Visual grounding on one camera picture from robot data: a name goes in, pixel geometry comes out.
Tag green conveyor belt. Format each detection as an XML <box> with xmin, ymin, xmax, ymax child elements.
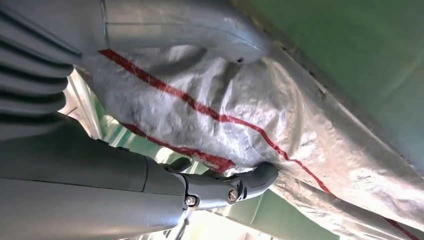
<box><xmin>92</xmin><ymin>0</ymin><xmax>424</xmax><ymax>240</ymax></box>

